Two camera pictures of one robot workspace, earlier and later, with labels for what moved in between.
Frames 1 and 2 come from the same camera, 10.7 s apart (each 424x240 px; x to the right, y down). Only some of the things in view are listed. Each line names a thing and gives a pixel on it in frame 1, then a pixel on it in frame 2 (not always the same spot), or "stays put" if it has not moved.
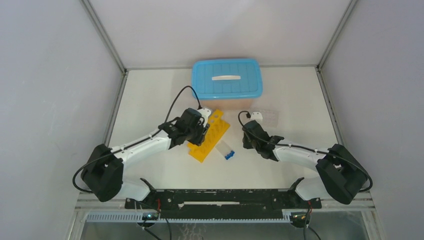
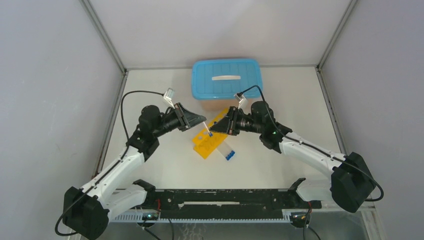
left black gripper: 202,132 to 186,119
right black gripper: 246,144 to 227,124
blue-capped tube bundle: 224,149 stays put
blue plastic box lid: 226,79 stays put
